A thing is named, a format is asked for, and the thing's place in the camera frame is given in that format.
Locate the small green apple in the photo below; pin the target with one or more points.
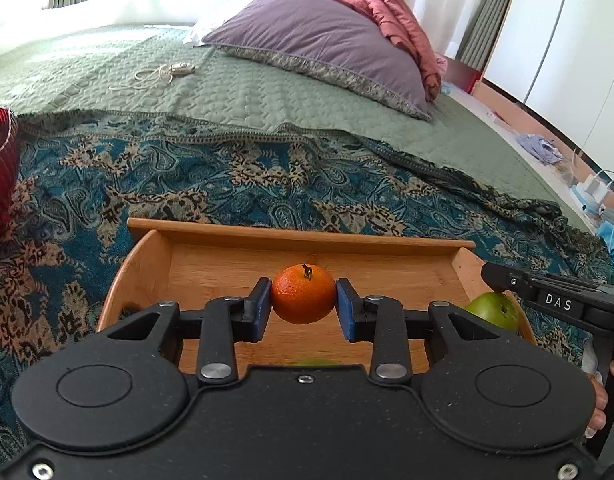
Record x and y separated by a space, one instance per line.
492 311

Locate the white charger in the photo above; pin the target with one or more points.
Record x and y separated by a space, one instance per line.
594 187

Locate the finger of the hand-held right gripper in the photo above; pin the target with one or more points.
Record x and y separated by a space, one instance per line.
504 280

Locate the blue patterned blanket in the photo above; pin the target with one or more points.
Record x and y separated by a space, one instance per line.
187 175

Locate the red wooden headboard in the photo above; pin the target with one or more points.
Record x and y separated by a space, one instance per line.
462 76

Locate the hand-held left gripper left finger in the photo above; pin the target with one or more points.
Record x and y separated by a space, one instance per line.
259 310

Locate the white wardrobe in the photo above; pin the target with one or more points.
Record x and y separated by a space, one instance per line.
562 35

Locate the mandarin with stem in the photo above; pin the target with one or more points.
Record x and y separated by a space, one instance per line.
303 295

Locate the large green apple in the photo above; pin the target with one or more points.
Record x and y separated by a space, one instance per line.
314 362

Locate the pink quilt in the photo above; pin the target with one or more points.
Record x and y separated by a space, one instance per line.
402 25

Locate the pale purple cloth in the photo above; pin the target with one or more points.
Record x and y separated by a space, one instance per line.
539 149

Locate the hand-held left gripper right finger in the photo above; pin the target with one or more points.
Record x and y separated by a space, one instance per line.
344 310

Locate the person's right hand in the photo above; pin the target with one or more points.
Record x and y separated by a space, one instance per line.
599 400

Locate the purple pillow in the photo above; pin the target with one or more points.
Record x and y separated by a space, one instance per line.
312 35

